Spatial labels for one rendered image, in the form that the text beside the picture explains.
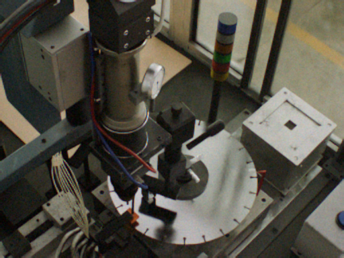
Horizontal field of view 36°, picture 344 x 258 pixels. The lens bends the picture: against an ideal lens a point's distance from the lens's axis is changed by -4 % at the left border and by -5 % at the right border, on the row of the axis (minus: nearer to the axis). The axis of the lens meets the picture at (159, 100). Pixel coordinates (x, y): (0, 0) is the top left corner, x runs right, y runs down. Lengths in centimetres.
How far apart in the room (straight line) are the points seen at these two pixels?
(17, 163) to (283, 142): 64
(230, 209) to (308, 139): 32
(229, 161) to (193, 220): 17
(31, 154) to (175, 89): 63
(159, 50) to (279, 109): 49
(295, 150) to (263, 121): 12
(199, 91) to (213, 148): 41
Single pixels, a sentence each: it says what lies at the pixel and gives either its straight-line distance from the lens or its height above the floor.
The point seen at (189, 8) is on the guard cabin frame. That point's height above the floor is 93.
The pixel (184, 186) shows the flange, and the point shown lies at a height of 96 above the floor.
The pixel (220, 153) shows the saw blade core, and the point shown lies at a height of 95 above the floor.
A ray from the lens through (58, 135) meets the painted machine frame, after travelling 117.
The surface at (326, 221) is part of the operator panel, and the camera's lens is 128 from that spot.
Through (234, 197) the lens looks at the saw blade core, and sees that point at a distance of 120.
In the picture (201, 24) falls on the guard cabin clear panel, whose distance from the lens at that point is 167.
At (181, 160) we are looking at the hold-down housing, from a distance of 103.
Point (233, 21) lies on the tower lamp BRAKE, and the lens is 125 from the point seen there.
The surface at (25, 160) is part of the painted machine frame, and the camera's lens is 114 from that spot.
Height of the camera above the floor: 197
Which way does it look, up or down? 50 degrees down
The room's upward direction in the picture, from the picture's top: 3 degrees clockwise
